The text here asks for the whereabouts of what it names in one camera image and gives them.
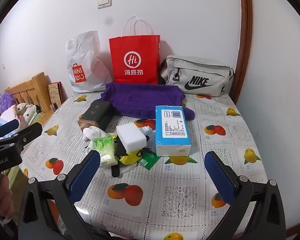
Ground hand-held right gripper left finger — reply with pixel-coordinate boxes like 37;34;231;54
18;150;108;240

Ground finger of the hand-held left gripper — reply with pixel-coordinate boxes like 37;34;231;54
0;119;20;143
0;122;43;155

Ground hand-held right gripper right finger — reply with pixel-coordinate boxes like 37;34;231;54
204;150;294;240

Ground green tissue pack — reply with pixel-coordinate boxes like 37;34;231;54
90;134;118;167

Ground white glove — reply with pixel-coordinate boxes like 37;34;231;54
83;127;106;142

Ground yellow utility knife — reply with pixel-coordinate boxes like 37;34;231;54
117;150;143;165

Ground person's left hand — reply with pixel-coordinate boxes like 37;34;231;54
0;174;16;219

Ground white spotted plush toy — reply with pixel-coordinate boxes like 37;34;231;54
16;102;38;126

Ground purple plush toy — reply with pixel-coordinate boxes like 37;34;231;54
0;93;15;113

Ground wooden headboard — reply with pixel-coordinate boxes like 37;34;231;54
5;72;54;120

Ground brown patterned book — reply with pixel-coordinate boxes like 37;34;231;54
48;81;63;105

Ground fruit print tablecloth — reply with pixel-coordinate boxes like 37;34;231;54
20;92;269;240

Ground dark green gift box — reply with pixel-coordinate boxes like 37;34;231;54
77;101;113;133

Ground small green packet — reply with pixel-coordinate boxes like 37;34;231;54
138;151;160;168

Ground blue tissue pack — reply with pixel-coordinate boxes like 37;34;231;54
155;105;192;157

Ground white plastic shopping bag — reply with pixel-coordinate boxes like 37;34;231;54
66;31;109;93

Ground purple towel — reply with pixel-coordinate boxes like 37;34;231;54
101;82;195;120

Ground grey waist bag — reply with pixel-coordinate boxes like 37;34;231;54
160;55;235;97

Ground red paper shopping bag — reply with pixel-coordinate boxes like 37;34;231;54
109;16;161;85

